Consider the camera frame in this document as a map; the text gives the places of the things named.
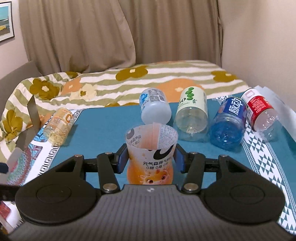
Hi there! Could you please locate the grey bed headboard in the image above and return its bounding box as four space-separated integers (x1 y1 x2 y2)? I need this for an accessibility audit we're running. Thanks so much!
0 61 42 114

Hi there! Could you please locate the framed wall picture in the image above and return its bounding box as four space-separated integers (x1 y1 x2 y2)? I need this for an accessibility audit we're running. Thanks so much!
0 1 15 42

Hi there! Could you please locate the red label clear cup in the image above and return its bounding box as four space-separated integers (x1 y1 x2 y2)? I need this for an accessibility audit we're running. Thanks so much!
241 88 278 141

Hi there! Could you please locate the beige curtain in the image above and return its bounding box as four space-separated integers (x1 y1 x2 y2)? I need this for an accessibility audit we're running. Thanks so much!
18 1 222 75

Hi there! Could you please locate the blue plastic cup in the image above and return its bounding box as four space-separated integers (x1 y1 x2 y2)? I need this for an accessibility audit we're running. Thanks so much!
209 97 247 151

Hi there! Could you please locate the teal patterned tablecloth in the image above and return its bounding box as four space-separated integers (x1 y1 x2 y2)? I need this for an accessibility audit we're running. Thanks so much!
7 105 295 233

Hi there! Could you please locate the green label clear cup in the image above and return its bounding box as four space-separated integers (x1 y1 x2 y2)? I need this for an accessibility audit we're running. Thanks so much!
173 86 209 142

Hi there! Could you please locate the orange dragon label cup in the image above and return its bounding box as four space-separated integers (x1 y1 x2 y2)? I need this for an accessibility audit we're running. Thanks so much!
125 123 178 185

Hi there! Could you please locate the yellow label clear cup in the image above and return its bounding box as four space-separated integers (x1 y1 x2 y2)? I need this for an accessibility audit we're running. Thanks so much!
43 108 73 146

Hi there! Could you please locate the white blue label cup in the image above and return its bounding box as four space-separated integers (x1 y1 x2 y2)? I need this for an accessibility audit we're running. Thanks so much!
139 88 171 125

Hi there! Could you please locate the floral striped bed quilt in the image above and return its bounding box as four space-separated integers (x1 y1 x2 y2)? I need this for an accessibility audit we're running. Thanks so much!
1 60 248 162

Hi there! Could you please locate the grey open laptop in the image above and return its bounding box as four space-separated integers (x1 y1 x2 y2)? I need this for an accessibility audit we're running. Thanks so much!
16 95 41 151

